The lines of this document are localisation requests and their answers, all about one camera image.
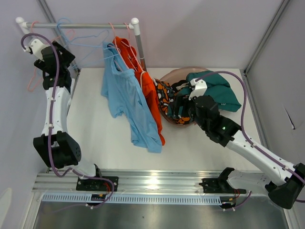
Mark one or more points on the light blue shorts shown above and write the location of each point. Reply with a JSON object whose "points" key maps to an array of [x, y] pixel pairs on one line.
{"points": [[125, 97]]}

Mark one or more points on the aluminium extrusion rail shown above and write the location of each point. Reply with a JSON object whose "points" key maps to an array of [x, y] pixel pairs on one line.
{"points": [[146, 182]]}

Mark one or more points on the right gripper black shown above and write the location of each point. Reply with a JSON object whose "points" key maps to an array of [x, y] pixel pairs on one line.
{"points": [[193, 98]]}

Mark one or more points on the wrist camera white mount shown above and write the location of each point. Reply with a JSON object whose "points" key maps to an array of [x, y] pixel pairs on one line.
{"points": [[198, 87], [35, 48]]}

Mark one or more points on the orange black patterned shorts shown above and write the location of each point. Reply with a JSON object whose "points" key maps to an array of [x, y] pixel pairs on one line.
{"points": [[167, 95]]}

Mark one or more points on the bright orange shorts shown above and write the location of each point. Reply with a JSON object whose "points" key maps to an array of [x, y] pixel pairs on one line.
{"points": [[148, 88]]}

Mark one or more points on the translucent pink plastic basin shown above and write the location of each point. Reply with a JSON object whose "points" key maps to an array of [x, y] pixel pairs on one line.
{"points": [[180, 74]]}

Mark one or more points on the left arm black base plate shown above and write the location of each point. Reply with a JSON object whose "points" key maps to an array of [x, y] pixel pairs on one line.
{"points": [[97, 185]]}

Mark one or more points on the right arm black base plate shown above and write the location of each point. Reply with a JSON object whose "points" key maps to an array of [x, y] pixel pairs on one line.
{"points": [[216, 186]]}

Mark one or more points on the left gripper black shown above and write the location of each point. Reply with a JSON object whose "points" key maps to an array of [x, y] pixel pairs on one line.
{"points": [[67, 57]]}

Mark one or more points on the light blue wire hanger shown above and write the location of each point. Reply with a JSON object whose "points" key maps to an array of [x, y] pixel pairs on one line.
{"points": [[63, 31], [89, 49]]}

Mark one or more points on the teal green shorts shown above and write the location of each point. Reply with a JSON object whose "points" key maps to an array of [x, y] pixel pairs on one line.
{"points": [[217, 87]]}

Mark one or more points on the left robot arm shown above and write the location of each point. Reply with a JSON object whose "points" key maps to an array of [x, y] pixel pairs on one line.
{"points": [[58, 150]]}

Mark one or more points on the slotted grey cable duct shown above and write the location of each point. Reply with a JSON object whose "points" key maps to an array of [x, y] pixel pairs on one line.
{"points": [[134, 199]]}

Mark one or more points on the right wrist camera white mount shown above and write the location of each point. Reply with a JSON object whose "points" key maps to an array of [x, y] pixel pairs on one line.
{"points": [[198, 87]]}

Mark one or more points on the pink wire hanger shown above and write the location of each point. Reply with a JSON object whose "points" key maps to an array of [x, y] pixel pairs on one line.
{"points": [[33, 81]]}

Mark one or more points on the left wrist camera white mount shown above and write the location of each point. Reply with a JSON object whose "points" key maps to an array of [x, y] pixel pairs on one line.
{"points": [[35, 48]]}

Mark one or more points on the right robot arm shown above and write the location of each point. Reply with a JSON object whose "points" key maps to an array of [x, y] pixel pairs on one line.
{"points": [[282, 181]]}

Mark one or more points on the white and silver clothes rack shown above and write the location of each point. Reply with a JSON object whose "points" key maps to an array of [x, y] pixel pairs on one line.
{"points": [[27, 27]]}

